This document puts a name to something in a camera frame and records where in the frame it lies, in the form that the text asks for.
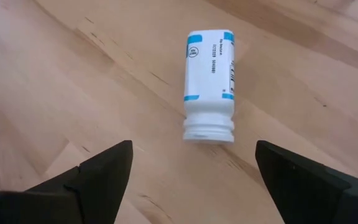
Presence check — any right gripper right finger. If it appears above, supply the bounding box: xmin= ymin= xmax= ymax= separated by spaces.
xmin=255 ymin=140 xmax=353 ymax=224

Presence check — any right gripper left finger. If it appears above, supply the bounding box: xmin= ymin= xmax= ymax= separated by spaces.
xmin=26 ymin=140 xmax=134 ymax=224

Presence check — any white bottle blue banded label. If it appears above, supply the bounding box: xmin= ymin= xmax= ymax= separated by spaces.
xmin=182 ymin=29 xmax=236 ymax=144

